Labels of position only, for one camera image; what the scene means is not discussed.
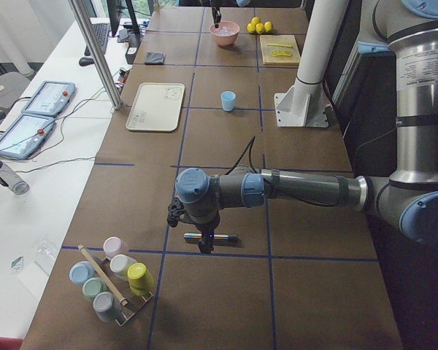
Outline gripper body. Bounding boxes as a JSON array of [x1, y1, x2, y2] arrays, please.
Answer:
[[195, 214, 220, 237]]

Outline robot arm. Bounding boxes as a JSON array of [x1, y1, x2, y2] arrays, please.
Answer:
[[167, 1, 438, 254], [210, 0, 250, 28]]

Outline pink bowl of ice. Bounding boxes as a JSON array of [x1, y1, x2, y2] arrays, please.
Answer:
[[210, 21, 240, 47]]

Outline yellow cup on rack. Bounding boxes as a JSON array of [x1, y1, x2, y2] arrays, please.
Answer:
[[127, 262, 154, 296]]

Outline light blue cup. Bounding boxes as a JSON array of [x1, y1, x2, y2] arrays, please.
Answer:
[[220, 90, 237, 112]]

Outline white cup on rack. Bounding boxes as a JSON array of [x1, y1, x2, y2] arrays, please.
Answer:
[[109, 254, 137, 281]]

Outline pink cup on rack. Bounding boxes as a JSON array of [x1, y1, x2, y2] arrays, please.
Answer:
[[103, 236, 129, 260]]

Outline grey cup on rack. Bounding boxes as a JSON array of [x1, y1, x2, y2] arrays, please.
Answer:
[[93, 292, 121, 322]]

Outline green cup on rack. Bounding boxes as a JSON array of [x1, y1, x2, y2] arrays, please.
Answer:
[[82, 277, 108, 302]]

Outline blue cup on rack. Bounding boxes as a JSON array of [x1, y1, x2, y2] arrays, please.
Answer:
[[69, 260, 94, 285]]

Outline metal muddler tool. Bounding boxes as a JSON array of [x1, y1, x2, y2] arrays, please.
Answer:
[[183, 233, 238, 243]]

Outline yellow lemons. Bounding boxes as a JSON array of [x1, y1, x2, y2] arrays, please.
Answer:
[[246, 16, 274, 35]]

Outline yellow knife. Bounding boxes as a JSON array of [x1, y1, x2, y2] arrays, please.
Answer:
[[266, 43, 293, 48]]

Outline wooden cutting board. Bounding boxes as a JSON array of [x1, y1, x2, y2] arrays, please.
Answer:
[[260, 35, 301, 66]]

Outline lemon slices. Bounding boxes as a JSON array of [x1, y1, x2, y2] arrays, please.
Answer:
[[270, 50, 293, 58]]

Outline grey folded cloth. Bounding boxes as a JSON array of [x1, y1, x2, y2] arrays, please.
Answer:
[[145, 52, 166, 65]]

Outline cream bear tray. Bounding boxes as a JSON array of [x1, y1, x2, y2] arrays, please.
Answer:
[[126, 82, 185, 132]]

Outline black keyboard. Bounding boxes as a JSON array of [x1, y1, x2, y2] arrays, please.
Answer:
[[92, 23, 110, 54]]

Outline black computer mouse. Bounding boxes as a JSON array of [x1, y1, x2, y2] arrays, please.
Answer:
[[78, 57, 94, 67]]

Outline clear plastic bag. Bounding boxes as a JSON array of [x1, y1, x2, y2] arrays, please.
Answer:
[[34, 239, 59, 275]]

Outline upper teach pendant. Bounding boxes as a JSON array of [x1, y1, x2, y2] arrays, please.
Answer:
[[22, 81, 77, 117]]

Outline teach pendant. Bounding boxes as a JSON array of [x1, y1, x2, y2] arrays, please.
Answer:
[[22, 81, 77, 117], [0, 113, 55, 160]]

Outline lower teach pendant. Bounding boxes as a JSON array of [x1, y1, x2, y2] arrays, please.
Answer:
[[0, 113, 55, 160]]

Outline clear plastic bottle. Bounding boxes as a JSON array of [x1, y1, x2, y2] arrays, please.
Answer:
[[0, 160, 30, 195]]

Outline wire cup rack wooden handle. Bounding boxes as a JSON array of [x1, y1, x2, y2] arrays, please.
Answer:
[[78, 245, 153, 327]]

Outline white camera pole mount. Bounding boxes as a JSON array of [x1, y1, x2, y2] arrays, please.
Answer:
[[274, 0, 349, 128]]

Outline aluminium frame post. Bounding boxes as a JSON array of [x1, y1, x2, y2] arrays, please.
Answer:
[[68, 0, 123, 110]]

